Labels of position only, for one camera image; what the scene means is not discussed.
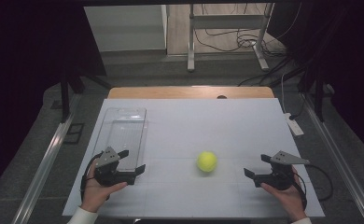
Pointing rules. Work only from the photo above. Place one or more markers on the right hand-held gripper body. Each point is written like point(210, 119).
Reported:
point(279, 179)

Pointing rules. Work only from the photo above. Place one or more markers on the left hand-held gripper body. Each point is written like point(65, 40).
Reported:
point(107, 175)

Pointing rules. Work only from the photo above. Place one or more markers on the clear plastic container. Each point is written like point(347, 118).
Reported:
point(124, 130)

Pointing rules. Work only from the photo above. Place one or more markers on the yellow tennis ball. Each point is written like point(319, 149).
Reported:
point(207, 161)

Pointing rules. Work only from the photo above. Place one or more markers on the person's left hand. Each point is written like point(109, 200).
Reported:
point(96, 194)

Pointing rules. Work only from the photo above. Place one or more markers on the person's right hand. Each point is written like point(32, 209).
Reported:
point(292, 199)

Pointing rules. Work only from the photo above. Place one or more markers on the white board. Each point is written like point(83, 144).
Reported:
point(186, 130)

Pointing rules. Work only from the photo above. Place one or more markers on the wooden table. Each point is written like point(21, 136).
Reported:
point(170, 92)

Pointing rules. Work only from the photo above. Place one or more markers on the black metal stand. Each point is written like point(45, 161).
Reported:
point(319, 99)
point(65, 99)

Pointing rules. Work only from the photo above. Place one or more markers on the white cabinet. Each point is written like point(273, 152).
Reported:
point(125, 28)

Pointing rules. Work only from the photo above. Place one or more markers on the dark curtain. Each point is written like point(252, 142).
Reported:
point(21, 77)
point(351, 62)

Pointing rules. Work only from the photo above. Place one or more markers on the black floor frame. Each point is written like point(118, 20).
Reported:
point(74, 133)

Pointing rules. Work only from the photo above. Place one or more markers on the aluminium rail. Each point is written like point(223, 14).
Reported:
point(342, 165)
point(43, 161)

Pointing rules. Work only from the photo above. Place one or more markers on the grey metal desk frame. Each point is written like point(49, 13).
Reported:
point(226, 21)

